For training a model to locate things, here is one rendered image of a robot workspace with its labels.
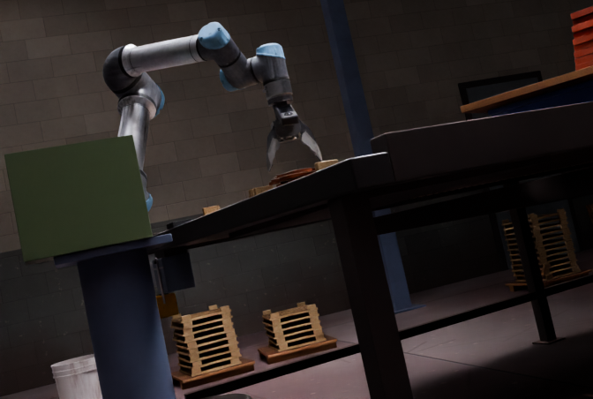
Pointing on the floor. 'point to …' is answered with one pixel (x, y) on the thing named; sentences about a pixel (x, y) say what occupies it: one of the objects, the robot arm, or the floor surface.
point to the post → (356, 110)
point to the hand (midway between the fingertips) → (296, 167)
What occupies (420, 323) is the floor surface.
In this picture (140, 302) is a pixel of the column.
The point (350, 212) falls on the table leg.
